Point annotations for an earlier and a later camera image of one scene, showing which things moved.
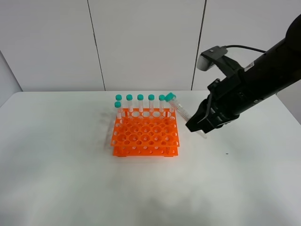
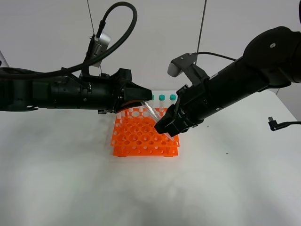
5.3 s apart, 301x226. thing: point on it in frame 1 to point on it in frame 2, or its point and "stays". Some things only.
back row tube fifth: (162, 98) stays
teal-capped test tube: (181, 111) to (154, 116)
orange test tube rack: (146, 132) stays
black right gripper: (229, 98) to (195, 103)
